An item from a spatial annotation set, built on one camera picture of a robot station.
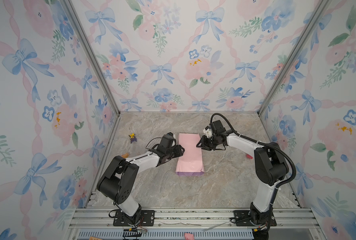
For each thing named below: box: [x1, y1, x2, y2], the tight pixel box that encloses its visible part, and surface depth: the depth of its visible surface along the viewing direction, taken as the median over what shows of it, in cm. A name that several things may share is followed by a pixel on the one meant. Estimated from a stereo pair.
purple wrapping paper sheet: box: [175, 133, 205, 176], surface depth 89 cm
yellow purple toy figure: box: [128, 133, 137, 144], surface depth 105 cm
